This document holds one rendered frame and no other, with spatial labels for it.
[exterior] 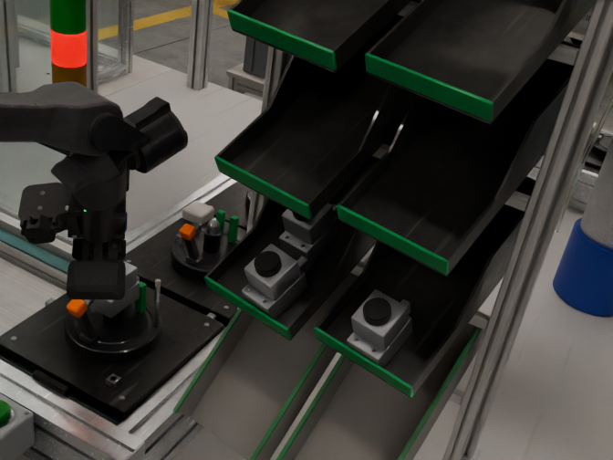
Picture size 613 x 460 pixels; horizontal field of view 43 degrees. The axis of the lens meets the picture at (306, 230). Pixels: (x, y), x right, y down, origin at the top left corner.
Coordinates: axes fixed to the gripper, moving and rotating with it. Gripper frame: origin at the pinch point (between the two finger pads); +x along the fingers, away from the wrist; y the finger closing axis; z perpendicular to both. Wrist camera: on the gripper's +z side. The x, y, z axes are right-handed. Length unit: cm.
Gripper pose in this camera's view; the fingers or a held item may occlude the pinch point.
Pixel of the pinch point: (100, 250)
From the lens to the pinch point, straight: 97.7
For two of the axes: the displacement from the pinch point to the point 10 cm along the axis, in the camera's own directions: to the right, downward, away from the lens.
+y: 1.0, 8.2, -5.6
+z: -9.8, -0.3, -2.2
